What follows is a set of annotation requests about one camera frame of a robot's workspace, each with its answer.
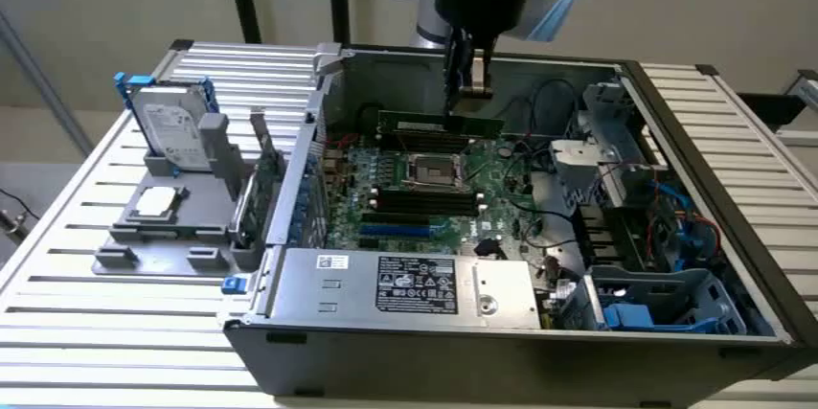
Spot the green RAM stick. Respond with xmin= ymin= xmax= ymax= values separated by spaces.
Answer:
xmin=376 ymin=109 xmax=505 ymax=139

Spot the black RAM slot bank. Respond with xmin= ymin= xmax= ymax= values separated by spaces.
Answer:
xmin=387 ymin=129 xmax=472 ymax=155
xmin=374 ymin=186 xmax=482 ymax=217

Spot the black expansion slot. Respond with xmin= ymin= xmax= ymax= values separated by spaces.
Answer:
xmin=362 ymin=211 xmax=434 ymax=226
xmin=355 ymin=236 xmax=431 ymax=251

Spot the blue expansion slot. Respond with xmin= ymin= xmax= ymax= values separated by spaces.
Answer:
xmin=359 ymin=223 xmax=435 ymax=239

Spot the green motherboard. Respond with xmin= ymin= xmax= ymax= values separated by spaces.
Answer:
xmin=320 ymin=133 xmax=546 ymax=258

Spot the silver CPU socket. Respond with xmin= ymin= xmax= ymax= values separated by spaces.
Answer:
xmin=404 ymin=153 xmax=467 ymax=189

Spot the metal disk bay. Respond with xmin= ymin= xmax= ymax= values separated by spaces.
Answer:
xmin=550 ymin=81 xmax=679 ymax=276

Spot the green graphics card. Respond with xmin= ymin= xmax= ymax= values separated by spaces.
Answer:
xmin=230 ymin=105 xmax=288 ymax=248

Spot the grey bench with black panel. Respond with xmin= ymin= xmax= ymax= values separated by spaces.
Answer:
xmin=734 ymin=68 xmax=818 ymax=148

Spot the grey power supply unit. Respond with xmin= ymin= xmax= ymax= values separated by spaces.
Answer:
xmin=266 ymin=247 xmax=546 ymax=331

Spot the silver CPU chip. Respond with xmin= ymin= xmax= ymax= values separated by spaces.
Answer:
xmin=135 ymin=186 xmax=179 ymax=216

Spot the grey-blue drive cage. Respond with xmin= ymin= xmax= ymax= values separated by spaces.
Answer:
xmin=582 ymin=263 xmax=749 ymax=335

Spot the grey parts rack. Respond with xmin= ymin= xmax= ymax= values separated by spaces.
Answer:
xmin=91 ymin=113 xmax=271 ymax=277

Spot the open black PC case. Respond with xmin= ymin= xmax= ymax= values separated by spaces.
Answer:
xmin=220 ymin=42 xmax=818 ymax=400

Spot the black wire loop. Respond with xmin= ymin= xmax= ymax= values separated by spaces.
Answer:
xmin=529 ymin=78 xmax=581 ymax=138

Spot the hard disk with blue bracket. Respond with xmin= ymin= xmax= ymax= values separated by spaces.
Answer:
xmin=112 ymin=72 xmax=220 ymax=174

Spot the red wire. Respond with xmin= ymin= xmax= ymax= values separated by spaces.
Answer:
xmin=687 ymin=215 xmax=723 ymax=257

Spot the thin black cable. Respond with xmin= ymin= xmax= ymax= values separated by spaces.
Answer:
xmin=0 ymin=188 xmax=41 ymax=239

